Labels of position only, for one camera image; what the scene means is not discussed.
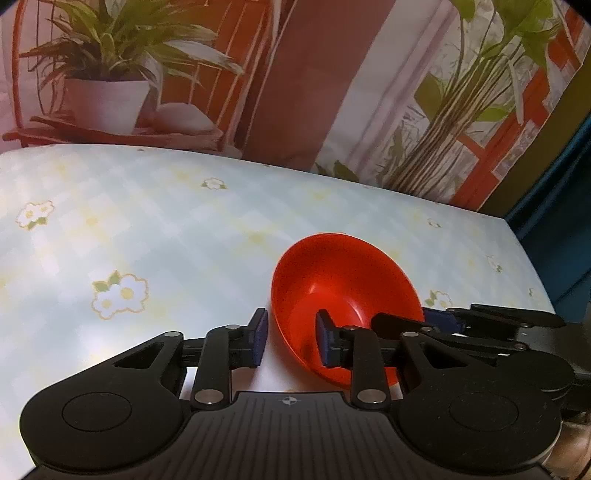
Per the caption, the red plastic bowl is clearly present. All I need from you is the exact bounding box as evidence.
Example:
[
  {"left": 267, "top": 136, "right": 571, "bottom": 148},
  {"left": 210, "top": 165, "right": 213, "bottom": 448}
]
[{"left": 270, "top": 233, "right": 424, "bottom": 388}]

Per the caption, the floral checked tablecloth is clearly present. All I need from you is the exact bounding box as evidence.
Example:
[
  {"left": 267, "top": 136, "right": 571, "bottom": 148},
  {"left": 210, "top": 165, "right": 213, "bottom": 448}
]
[{"left": 0, "top": 143, "right": 557, "bottom": 407}]

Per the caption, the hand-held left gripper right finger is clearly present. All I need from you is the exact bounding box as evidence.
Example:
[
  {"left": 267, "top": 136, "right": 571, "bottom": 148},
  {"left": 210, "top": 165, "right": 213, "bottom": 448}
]
[{"left": 315, "top": 310, "right": 463, "bottom": 411}]

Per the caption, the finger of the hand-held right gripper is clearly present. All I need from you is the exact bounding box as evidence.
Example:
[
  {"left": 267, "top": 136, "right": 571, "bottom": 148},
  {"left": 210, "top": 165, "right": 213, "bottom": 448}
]
[
  {"left": 422, "top": 303, "right": 567, "bottom": 334},
  {"left": 371, "top": 312, "right": 519, "bottom": 357}
]

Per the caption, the teal curtain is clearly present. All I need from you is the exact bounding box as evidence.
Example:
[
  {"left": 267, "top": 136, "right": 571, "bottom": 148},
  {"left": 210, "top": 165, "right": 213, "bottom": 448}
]
[{"left": 504, "top": 99, "right": 591, "bottom": 326}]

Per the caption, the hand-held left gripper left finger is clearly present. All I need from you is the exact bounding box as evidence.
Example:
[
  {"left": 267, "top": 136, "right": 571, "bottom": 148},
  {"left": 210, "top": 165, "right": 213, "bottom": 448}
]
[{"left": 112, "top": 308, "right": 269, "bottom": 411}]

